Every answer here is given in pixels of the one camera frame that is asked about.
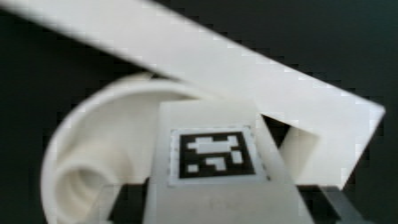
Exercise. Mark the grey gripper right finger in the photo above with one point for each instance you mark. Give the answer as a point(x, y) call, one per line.
point(329, 206)

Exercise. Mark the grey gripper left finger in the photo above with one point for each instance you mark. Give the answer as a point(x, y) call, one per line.
point(119, 205)

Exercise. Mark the white round stool seat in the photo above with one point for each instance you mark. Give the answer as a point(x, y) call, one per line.
point(100, 148)

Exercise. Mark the white stool leg front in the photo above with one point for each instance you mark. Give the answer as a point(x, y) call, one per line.
point(219, 182)

